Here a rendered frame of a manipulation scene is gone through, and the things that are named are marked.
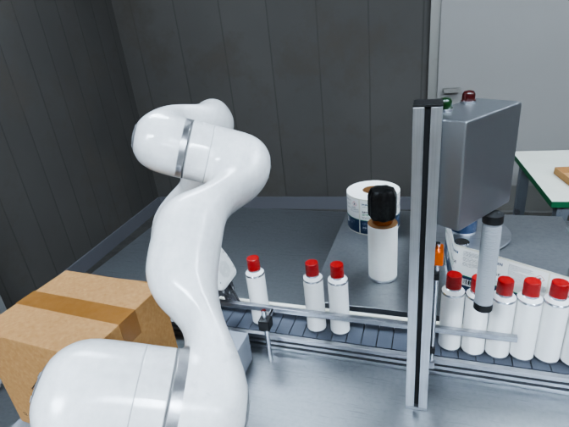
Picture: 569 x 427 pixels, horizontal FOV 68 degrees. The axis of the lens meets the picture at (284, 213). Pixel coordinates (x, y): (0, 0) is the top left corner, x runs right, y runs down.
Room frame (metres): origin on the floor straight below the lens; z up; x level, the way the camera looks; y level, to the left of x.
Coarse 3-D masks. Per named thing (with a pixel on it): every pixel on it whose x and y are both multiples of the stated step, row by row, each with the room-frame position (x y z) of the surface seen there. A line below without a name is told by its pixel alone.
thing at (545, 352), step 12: (552, 288) 0.72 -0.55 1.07; (564, 288) 0.71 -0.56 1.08; (552, 300) 0.72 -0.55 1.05; (564, 300) 0.71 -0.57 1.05; (552, 312) 0.71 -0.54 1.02; (564, 312) 0.70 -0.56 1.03; (540, 324) 0.73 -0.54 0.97; (552, 324) 0.70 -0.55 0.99; (564, 324) 0.70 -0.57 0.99; (540, 336) 0.72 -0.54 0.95; (552, 336) 0.70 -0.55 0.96; (540, 348) 0.71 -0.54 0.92; (552, 348) 0.70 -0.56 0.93; (540, 360) 0.71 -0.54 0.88; (552, 360) 0.70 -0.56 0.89
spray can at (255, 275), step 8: (248, 256) 0.98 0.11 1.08; (256, 256) 0.97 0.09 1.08; (248, 264) 0.96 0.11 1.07; (256, 264) 0.96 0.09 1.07; (248, 272) 0.96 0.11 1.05; (256, 272) 0.95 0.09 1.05; (248, 280) 0.95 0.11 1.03; (256, 280) 0.94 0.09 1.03; (264, 280) 0.96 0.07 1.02; (248, 288) 0.96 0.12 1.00; (256, 288) 0.94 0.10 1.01; (264, 288) 0.96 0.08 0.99; (256, 296) 0.94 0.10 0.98; (264, 296) 0.95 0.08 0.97; (256, 312) 0.95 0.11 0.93; (256, 320) 0.95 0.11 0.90
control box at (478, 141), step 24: (456, 120) 0.64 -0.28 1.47; (480, 120) 0.65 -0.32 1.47; (504, 120) 0.69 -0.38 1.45; (456, 144) 0.64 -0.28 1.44; (480, 144) 0.65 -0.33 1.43; (504, 144) 0.70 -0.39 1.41; (456, 168) 0.64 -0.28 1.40; (480, 168) 0.66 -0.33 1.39; (504, 168) 0.70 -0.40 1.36; (456, 192) 0.63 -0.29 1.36; (480, 192) 0.66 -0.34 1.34; (504, 192) 0.71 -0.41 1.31; (456, 216) 0.63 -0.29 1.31; (480, 216) 0.67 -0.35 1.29
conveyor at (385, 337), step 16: (240, 320) 0.98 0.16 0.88; (288, 320) 0.95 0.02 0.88; (304, 320) 0.95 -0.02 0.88; (304, 336) 0.88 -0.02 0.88; (320, 336) 0.87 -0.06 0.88; (336, 336) 0.87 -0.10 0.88; (352, 336) 0.86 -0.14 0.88; (368, 336) 0.85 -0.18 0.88; (384, 336) 0.85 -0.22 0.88; (400, 336) 0.84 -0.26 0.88; (448, 352) 0.77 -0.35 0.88; (528, 368) 0.70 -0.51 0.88; (544, 368) 0.69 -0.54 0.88; (560, 368) 0.69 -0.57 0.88
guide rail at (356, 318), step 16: (224, 304) 0.96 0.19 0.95; (240, 304) 0.94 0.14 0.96; (256, 304) 0.93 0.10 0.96; (352, 320) 0.83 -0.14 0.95; (368, 320) 0.82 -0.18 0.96; (384, 320) 0.81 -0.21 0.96; (400, 320) 0.81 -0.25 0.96; (480, 336) 0.73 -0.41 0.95; (496, 336) 0.72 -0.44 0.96; (512, 336) 0.71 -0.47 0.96
